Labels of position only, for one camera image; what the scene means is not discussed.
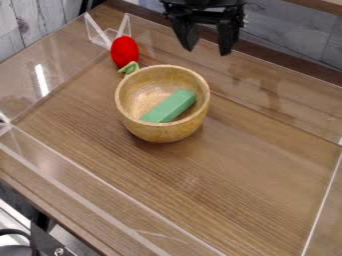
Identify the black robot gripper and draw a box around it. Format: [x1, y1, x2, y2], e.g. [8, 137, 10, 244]
[159, 0, 246, 56]

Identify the brown wooden bowl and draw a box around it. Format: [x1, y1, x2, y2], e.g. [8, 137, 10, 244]
[115, 64, 211, 143]

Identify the green rectangular block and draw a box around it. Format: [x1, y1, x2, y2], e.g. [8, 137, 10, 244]
[139, 89, 197, 123]

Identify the red felt strawberry toy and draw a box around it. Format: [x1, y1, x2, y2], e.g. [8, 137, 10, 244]
[110, 36, 141, 76]

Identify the clear acrylic triangular bracket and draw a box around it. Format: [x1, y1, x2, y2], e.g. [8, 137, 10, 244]
[85, 12, 131, 50]

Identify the clear acrylic tray enclosure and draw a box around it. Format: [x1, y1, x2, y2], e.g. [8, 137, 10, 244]
[0, 9, 342, 256]

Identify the black metal bracket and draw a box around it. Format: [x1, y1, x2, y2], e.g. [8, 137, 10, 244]
[31, 223, 77, 256]

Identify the black cable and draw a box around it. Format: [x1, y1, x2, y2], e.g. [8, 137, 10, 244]
[0, 228, 42, 256]

